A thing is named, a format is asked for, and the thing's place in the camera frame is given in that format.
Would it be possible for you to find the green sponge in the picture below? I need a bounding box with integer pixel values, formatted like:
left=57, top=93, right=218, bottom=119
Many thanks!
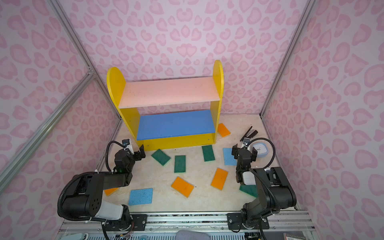
left=152, top=149, right=171, bottom=167
left=202, top=145, right=216, bottom=162
left=174, top=155, right=186, bottom=173

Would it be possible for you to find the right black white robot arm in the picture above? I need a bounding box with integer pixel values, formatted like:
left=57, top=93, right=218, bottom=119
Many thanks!
left=227, top=145, right=297, bottom=233

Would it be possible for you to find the green sponge near right arm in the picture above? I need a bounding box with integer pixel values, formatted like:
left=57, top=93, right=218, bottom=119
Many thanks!
left=239, top=185, right=259, bottom=198

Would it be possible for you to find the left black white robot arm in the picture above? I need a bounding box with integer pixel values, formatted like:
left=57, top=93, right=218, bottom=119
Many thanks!
left=57, top=146, right=146, bottom=231

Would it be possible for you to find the orange sponge beside shelf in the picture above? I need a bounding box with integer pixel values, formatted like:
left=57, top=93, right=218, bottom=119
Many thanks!
left=218, top=123, right=231, bottom=138

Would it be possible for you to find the yellow shelf with coloured boards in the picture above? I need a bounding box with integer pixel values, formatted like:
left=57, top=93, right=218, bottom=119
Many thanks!
left=107, top=60, right=225, bottom=151

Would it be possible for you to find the blue sponge right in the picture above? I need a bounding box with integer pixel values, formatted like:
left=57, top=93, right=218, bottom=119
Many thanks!
left=223, top=148, right=237, bottom=166

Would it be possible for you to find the blue sponge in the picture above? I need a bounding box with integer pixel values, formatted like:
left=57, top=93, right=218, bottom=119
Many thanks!
left=223, top=148, right=237, bottom=166
left=129, top=188, right=153, bottom=206

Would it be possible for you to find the small blue white clock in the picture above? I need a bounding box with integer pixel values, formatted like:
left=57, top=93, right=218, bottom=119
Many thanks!
left=253, top=143, right=269, bottom=158

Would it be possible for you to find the black clip tool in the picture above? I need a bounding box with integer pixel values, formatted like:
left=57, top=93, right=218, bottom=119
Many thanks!
left=240, top=126, right=259, bottom=142

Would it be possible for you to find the orange sponge right centre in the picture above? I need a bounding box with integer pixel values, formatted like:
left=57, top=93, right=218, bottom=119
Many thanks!
left=211, top=168, right=229, bottom=191

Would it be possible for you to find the blue sponge front left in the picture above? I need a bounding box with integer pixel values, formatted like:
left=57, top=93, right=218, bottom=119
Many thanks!
left=129, top=188, right=153, bottom=206

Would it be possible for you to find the orange sponge left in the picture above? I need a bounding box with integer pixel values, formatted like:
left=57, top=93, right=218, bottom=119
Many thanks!
left=104, top=188, right=119, bottom=196

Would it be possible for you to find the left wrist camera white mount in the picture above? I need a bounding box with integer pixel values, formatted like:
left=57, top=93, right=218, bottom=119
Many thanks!
left=122, top=139, right=134, bottom=155

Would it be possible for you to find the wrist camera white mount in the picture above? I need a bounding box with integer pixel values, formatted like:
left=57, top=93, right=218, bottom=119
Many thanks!
left=242, top=138, right=251, bottom=149
left=122, top=139, right=134, bottom=155

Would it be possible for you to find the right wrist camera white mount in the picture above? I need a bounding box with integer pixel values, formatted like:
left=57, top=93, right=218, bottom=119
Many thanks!
left=242, top=138, right=251, bottom=149

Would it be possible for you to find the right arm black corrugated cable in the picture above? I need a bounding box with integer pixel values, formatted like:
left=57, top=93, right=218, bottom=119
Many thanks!
left=247, top=137, right=276, bottom=169

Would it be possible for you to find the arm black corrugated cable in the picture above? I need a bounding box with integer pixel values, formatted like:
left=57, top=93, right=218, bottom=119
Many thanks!
left=247, top=137, right=276, bottom=169
left=104, top=140, right=127, bottom=173

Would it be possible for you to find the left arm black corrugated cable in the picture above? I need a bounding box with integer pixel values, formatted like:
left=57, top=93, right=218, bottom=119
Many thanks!
left=104, top=140, right=127, bottom=173

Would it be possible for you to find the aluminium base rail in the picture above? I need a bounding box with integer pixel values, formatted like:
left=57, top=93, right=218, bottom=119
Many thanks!
left=55, top=209, right=320, bottom=240

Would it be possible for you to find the left aluminium frame beam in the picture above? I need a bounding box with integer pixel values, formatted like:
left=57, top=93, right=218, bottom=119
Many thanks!
left=1, top=70, right=95, bottom=193

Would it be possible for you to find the right aluminium frame post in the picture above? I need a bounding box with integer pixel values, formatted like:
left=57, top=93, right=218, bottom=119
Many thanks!
left=260, top=0, right=319, bottom=120

